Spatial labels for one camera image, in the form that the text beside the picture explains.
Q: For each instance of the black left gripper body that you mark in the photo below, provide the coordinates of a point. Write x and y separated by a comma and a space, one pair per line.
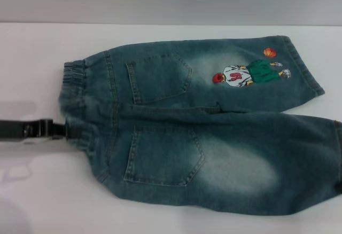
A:
24, 128

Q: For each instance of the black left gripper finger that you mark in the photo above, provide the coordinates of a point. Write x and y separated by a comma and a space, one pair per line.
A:
62, 130

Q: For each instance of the blue denim shorts basketball print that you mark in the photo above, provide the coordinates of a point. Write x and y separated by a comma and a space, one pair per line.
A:
213, 137

